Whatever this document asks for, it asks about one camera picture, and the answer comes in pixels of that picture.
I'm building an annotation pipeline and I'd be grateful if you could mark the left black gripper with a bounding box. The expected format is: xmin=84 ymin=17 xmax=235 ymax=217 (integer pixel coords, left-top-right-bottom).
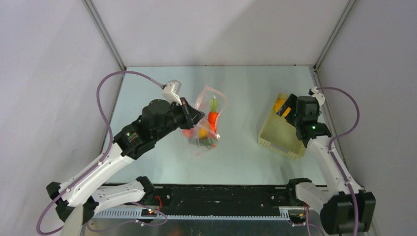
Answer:
xmin=153 ymin=97 xmax=205 ymax=141

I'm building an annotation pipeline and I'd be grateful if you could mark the yellow bell pepper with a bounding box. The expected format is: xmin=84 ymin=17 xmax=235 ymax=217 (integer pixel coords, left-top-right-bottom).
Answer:
xmin=274 ymin=98 xmax=291 ymax=117

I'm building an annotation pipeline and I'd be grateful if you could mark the orange mango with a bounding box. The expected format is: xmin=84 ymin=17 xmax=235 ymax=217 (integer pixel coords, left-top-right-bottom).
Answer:
xmin=197 ymin=128 xmax=209 ymax=139

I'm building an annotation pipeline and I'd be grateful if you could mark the clear zip top bag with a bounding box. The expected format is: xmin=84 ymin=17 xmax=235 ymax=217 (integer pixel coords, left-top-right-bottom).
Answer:
xmin=184 ymin=86 xmax=228 ymax=158

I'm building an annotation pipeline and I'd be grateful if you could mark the orange carrot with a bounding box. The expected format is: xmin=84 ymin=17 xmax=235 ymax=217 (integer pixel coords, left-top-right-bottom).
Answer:
xmin=208 ymin=99 xmax=219 ymax=133

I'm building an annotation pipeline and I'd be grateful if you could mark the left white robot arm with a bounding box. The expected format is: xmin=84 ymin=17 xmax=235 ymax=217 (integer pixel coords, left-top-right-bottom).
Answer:
xmin=46 ymin=97 xmax=205 ymax=224

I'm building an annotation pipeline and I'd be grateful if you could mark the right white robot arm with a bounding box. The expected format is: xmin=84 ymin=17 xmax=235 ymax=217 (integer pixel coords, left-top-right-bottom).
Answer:
xmin=274 ymin=94 xmax=376 ymax=235

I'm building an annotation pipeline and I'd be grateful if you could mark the cream perforated plastic basket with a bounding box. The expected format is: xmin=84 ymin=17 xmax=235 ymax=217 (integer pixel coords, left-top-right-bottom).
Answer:
xmin=257 ymin=93 xmax=306 ymax=160

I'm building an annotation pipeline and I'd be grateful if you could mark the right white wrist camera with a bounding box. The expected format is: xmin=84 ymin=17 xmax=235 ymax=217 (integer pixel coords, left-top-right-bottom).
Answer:
xmin=308 ymin=87 xmax=326 ymax=107

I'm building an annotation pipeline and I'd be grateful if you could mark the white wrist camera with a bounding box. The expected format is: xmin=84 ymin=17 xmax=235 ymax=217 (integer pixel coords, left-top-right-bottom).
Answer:
xmin=308 ymin=87 xmax=326 ymax=107
xmin=162 ymin=80 xmax=182 ymax=105

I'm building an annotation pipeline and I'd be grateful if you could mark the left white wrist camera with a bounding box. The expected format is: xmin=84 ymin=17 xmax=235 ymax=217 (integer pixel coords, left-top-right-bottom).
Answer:
xmin=162 ymin=80 xmax=182 ymax=105

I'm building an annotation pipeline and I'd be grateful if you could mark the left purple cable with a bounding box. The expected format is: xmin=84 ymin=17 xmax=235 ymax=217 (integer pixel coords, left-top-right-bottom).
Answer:
xmin=35 ymin=70 xmax=165 ymax=236

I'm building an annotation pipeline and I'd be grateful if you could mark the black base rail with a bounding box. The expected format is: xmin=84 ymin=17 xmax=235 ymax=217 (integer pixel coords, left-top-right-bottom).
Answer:
xmin=139 ymin=178 xmax=311 ymax=217

